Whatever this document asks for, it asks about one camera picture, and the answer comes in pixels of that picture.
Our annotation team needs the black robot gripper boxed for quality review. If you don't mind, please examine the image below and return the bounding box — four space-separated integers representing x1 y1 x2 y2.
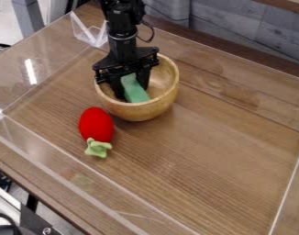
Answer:
91 34 158 99

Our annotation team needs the green rectangular block stick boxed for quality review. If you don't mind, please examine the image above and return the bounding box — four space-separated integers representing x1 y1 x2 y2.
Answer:
119 73 149 103

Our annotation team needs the light brown wooden bowl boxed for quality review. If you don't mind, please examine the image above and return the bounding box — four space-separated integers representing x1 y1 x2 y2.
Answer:
94 54 178 121

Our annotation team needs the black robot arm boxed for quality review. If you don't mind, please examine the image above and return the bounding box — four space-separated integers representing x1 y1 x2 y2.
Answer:
91 0 158 103

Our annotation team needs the red plush strawberry toy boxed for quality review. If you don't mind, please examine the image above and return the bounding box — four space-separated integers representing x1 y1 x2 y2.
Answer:
78 106 113 158

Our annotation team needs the grey cabinet leg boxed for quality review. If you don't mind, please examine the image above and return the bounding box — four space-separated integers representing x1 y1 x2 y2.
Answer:
10 0 45 38

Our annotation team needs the clear acrylic enclosure wall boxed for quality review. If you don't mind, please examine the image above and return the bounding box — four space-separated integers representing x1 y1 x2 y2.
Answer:
0 6 299 235

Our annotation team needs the black table clamp mount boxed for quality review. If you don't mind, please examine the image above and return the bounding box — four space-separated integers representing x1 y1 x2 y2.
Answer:
19 206 62 235

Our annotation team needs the black cable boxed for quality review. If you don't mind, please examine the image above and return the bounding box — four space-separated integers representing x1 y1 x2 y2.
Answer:
0 212 22 235

